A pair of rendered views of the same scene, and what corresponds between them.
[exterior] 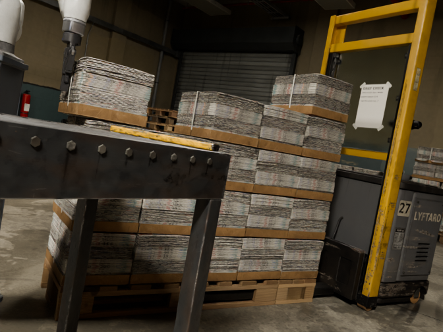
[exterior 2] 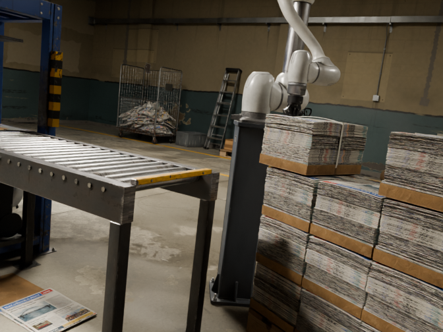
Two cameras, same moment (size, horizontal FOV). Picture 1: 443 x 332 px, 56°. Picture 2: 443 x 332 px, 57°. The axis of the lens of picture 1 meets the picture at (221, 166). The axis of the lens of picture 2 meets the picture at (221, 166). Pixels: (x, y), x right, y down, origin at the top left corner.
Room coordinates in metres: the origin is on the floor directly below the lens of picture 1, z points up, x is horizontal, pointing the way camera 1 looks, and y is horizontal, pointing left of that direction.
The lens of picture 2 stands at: (1.28, -1.28, 1.09)
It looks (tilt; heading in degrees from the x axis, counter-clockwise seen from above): 9 degrees down; 85
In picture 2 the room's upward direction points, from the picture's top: 7 degrees clockwise
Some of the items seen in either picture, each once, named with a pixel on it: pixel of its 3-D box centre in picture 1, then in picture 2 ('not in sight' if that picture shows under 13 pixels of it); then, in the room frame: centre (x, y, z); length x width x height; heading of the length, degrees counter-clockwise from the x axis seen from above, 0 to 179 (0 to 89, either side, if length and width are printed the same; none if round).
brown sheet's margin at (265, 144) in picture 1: (260, 143); not in sight; (2.36, -0.19, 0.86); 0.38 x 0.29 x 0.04; 31
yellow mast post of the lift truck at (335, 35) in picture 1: (316, 139); not in sight; (3.03, -0.64, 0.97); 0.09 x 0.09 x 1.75; 33
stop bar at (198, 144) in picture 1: (159, 137); (176, 176); (1.26, 0.20, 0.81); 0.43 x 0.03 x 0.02; 54
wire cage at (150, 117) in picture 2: not in sight; (148, 104); (0.31, 8.55, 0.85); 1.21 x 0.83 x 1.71; 144
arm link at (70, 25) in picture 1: (73, 27); (296, 89); (1.78, 0.71, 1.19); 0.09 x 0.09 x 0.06
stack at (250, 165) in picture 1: (179, 217); (390, 298); (2.13, 0.17, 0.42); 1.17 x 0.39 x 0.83; 123
